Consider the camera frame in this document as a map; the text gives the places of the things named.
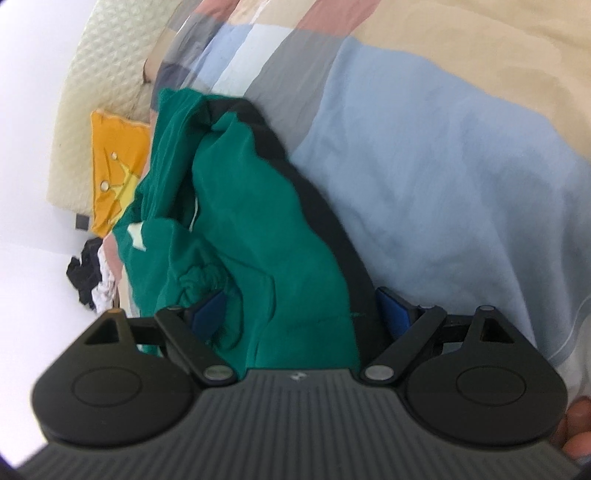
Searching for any green garment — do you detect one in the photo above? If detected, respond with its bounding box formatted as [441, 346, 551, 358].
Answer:
[113, 89, 388, 373]

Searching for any black and white clothes pile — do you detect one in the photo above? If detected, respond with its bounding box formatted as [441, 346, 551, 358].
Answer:
[66, 237, 116, 315]

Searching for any right hand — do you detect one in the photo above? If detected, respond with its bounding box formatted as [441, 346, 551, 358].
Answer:
[550, 397, 591, 463]

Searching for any orange crown pillow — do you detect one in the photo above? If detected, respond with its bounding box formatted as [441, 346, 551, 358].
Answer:
[90, 110, 150, 238]

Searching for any patchwork bed quilt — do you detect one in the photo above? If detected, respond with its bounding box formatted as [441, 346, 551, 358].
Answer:
[150, 1, 590, 399]

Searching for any grey wall outlet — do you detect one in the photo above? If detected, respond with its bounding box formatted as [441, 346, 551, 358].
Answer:
[75, 214, 90, 231]

